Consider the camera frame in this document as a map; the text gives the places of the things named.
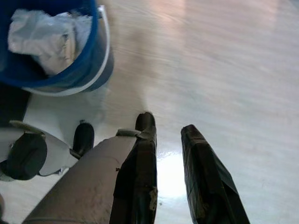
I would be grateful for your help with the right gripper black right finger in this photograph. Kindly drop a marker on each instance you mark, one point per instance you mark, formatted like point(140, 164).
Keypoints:
point(205, 182)

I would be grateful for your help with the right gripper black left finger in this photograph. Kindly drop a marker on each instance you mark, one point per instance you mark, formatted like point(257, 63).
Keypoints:
point(137, 175)

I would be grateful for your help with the crumpled white rubbish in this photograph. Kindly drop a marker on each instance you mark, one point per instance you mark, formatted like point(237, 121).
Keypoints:
point(42, 39)

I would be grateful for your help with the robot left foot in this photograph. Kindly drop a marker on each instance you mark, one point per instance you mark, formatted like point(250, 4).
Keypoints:
point(83, 137)

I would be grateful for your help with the blue plastic bucket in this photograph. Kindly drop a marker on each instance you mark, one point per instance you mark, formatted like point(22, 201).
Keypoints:
point(93, 58)

